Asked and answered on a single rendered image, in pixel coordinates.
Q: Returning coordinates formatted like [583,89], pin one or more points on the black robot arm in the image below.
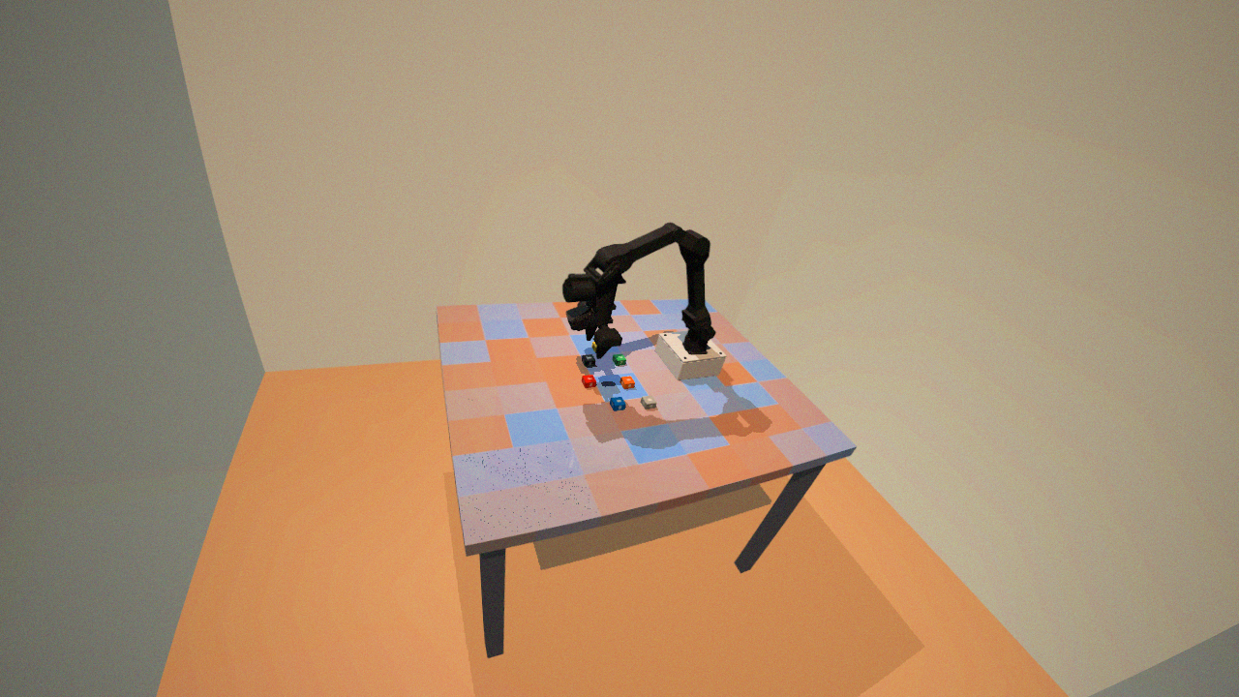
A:
[615,259]

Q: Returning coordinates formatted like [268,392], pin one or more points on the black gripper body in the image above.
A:
[605,336]

